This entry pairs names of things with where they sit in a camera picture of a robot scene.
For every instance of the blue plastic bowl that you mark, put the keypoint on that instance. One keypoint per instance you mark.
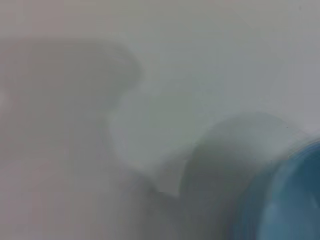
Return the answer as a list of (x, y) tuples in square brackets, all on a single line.
[(287, 200)]

